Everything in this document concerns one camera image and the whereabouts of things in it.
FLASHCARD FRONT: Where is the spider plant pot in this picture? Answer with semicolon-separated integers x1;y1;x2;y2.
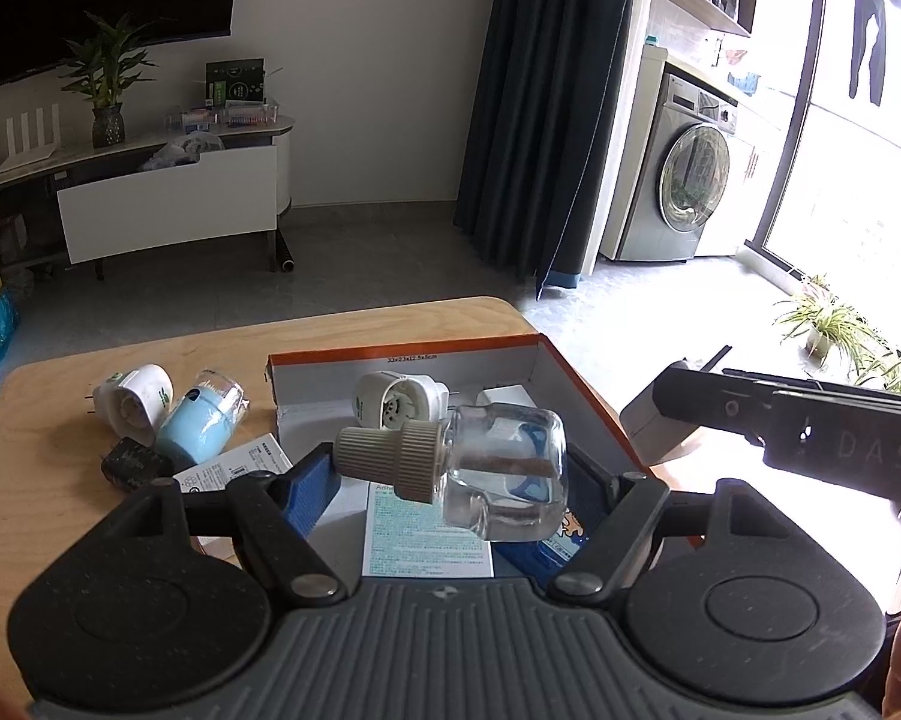
776;277;878;376

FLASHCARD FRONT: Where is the white product box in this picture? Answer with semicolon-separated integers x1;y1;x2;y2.
174;434;291;493

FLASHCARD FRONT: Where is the white charger cube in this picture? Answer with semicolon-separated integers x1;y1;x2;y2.
475;383;537;408

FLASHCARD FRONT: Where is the bandage leaflet box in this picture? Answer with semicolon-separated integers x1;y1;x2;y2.
361;483;494;578

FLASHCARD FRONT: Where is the white tv cabinet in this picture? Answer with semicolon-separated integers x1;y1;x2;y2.
0;115;295;271

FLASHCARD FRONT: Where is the blue carton in box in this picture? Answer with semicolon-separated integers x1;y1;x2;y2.
494;455;610;590

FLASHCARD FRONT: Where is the green black box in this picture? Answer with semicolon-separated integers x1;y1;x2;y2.
205;59;265;107

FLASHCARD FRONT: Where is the silver washing machine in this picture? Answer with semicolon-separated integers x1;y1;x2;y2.
615;64;738;263

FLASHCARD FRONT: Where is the blue toothpick jar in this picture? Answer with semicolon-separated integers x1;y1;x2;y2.
154;369;249;473

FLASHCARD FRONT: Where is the orange cardboard box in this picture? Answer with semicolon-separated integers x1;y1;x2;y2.
268;337;645;585

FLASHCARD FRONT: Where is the white router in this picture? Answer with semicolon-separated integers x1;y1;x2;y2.
0;103;62;176

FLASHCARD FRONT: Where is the potted bamboo plant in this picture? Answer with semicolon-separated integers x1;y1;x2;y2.
62;13;156;148

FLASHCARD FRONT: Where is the white plug heater green button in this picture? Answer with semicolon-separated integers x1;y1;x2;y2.
91;364;174;447

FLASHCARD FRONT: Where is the dark blue curtain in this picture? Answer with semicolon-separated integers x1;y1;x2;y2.
453;0;633;289

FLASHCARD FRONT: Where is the white plug heater in box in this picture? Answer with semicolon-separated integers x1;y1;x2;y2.
353;371;449;431

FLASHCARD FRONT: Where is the black power adapter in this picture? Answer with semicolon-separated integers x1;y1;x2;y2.
101;437;174;493

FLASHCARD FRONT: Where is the clear glass refill bottle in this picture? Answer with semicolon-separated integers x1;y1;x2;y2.
334;405;569;543

